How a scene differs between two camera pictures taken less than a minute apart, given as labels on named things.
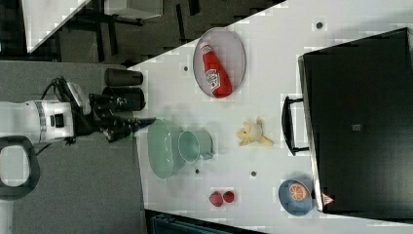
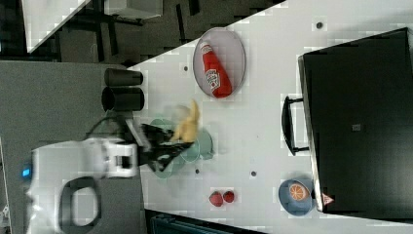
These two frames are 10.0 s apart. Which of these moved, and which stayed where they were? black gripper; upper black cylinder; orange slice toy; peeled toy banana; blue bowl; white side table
Moved: peeled toy banana; black gripper
Stayed: blue bowl; white side table; orange slice toy; upper black cylinder
